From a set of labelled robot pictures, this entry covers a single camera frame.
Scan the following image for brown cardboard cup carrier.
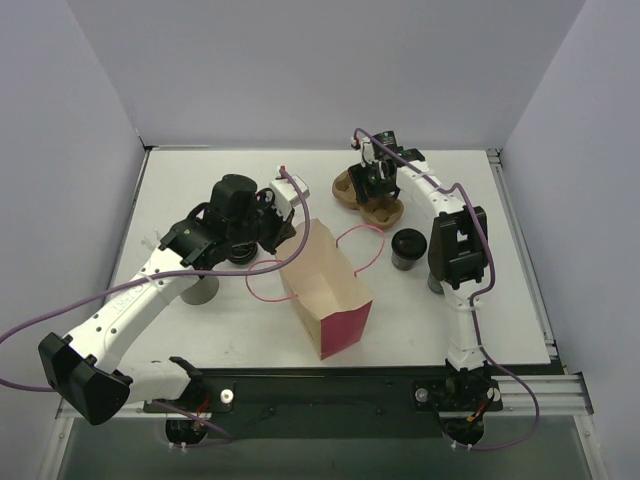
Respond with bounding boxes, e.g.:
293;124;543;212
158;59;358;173
332;171;404;230

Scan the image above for black cup lid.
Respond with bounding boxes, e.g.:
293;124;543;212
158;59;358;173
227;243;258;266
391;228;428;260

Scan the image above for dark transparent coffee cup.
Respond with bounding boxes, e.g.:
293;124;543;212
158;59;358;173
391;250;424;271

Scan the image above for pink and beige paper bag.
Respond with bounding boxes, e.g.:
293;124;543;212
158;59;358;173
245;219;386;360

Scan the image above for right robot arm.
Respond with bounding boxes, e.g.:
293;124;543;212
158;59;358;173
348;128;495;372

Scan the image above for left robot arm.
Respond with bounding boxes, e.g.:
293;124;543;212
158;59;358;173
38;171;309;425

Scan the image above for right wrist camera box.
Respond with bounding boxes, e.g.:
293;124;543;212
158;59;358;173
351;137;380;168

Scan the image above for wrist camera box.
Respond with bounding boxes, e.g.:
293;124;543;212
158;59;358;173
269;174;310;217
351;137;380;168

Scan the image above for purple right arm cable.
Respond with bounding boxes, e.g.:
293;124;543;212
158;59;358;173
352;127;541;451

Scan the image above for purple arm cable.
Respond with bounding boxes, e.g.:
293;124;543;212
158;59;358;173
352;127;541;451
0;167;311;446

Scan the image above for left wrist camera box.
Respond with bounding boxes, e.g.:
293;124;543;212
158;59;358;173
269;174;310;217

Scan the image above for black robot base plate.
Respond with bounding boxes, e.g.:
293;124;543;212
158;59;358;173
144;366;503;446

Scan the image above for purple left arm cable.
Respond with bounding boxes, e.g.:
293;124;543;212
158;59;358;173
0;167;311;446

